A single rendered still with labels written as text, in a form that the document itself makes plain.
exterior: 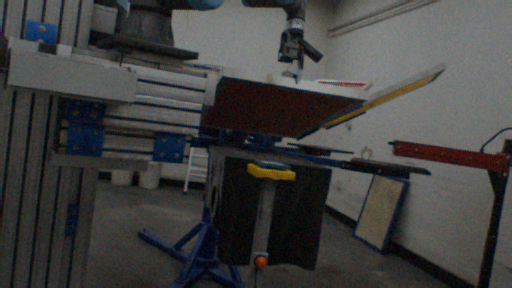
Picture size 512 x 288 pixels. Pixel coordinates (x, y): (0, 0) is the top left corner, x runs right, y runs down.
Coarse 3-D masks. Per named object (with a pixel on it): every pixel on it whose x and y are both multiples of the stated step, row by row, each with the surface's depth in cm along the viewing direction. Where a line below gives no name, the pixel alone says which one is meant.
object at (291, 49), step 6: (288, 30) 170; (294, 30) 169; (300, 30) 170; (282, 36) 171; (288, 36) 170; (294, 36) 172; (300, 36) 172; (282, 42) 170; (288, 42) 169; (294, 42) 171; (282, 48) 169; (288, 48) 167; (294, 48) 168; (300, 48) 168; (282, 54) 168; (288, 54) 166; (294, 54) 168; (282, 60) 171; (288, 60) 171
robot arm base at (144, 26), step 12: (132, 12) 118; (144, 12) 117; (156, 12) 117; (168, 12) 120; (132, 24) 116; (144, 24) 116; (156, 24) 117; (168, 24) 120; (132, 36) 115; (144, 36) 115; (156, 36) 116; (168, 36) 121
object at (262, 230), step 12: (252, 168) 144; (264, 168) 142; (276, 168) 145; (264, 180) 145; (276, 180) 145; (288, 180) 141; (264, 192) 144; (264, 204) 145; (264, 216) 145; (264, 228) 145; (264, 240) 146; (252, 252) 148; (264, 252) 146; (252, 264) 144; (252, 276) 146
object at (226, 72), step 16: (224, 80) 164; (240, 80) 163; (256, 80) 163; (272, 80) 164; (288, 80) 166; (304, 80) 168; (336, 96) 172; (352, 96) 172; (368, 96) 174; (336, 112) 193; (224, 128) 237
